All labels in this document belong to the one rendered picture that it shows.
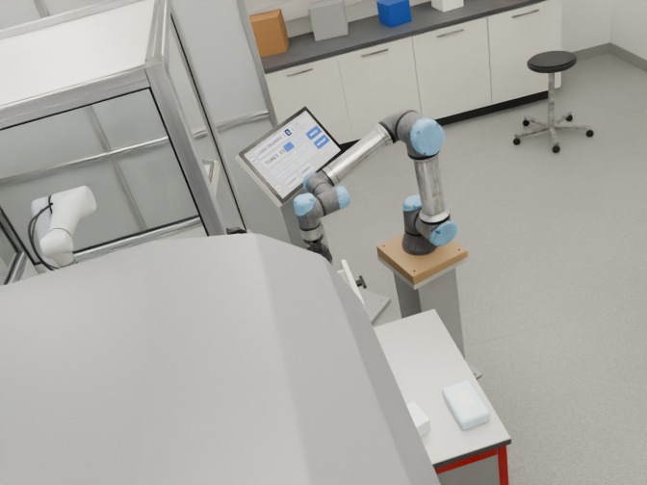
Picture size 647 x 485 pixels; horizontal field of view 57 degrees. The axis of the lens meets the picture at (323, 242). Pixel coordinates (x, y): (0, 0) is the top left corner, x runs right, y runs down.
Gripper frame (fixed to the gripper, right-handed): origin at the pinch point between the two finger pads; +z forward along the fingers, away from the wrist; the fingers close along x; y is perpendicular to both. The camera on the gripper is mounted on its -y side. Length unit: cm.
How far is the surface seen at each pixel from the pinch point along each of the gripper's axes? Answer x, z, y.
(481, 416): 31, 17, 66
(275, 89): 19, 25, -290
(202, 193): -26, -70, 48
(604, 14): 337, 57, -337
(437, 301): 46, 42, -14
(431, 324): 33.0, 21.3, 19.6
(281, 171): -2, -8, -77
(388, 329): 17.6, 21.4, 15.1
